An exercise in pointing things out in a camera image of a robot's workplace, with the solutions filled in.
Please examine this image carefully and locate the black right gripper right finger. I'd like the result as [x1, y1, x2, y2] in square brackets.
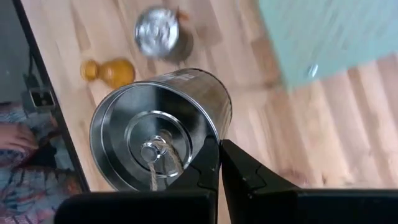
[220, 139, 398, 224]

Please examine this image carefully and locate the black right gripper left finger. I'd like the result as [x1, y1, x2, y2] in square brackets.
[54, 138, 220, 224]

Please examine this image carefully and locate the silver lidded metal tin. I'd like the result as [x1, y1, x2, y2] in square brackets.
[89, 68, 233, 192]

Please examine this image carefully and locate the amber ribbed glass candle holder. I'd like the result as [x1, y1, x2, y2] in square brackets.
[80, 57, 136, 90]

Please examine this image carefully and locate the dark ribbed cylinder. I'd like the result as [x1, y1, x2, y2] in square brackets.
[134, 6, 194, 62]

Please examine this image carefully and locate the person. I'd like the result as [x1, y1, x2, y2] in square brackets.
[0, 102, 83, 224]

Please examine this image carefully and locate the person's hand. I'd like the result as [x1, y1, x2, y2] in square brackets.
[0, 123, 39, 153]

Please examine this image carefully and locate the green metal mesh shelf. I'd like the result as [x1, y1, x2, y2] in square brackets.
[257, 0, 398, 91]

